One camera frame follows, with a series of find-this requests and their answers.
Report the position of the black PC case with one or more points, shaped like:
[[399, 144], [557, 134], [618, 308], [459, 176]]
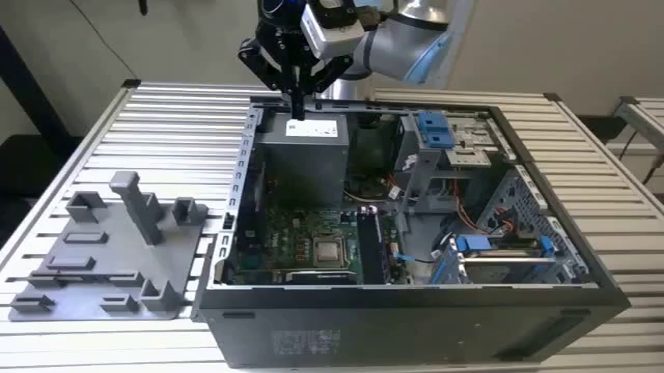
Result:
[[363, 326]]

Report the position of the blue disk carrier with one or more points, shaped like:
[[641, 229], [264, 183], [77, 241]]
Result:
[[474, 244]]

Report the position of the white power supply label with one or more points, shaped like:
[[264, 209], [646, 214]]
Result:
[[311, 128]]

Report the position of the green motherboard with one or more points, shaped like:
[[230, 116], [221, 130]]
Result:
[[290, 233]]

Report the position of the small black hanging object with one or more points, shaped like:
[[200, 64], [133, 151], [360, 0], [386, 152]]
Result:
[[141, 8]]

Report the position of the black box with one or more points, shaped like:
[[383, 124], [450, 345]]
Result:
[[601, 128]]

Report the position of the black CPU socket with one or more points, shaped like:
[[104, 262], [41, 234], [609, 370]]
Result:
[[330, 235]]

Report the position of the black table corner cap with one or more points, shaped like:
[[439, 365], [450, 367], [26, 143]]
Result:
[[629, 100], [553, 97], [131, 82]]

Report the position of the black graphics card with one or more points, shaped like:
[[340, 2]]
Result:
[[320, 276]]

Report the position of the grey power supply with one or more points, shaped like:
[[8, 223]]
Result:
[[300, 171]]

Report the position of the metal slat side table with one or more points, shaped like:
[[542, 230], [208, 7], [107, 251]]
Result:
[[640, 116]]

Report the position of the blue drive bay latch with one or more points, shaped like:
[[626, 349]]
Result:
[[433, 130]]

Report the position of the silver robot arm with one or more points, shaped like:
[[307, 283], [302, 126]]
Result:
[[394, 50]]

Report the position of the grey case label sticker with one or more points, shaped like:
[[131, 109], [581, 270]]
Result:
[[306, 342]]

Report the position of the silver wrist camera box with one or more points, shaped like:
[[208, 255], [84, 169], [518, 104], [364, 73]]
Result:
[[331, 39]]

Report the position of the grey plastic parts rack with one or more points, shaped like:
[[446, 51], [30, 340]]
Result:
[[165, 264]]

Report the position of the black metal stand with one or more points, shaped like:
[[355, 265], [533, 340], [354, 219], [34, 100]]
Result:
[[30, 77]]

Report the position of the silver CPU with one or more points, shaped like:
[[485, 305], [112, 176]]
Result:
[[327, 254]]

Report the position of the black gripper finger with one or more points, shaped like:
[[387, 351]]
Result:
[[259, 62], [331, 72]]

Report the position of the silver hard disk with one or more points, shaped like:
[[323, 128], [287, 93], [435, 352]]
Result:
[[497, 272]]

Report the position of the grey metal drive cage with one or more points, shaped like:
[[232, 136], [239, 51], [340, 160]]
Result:
[[425, 163]]

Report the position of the black RAM stick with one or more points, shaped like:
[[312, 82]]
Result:
[[370, 248]]

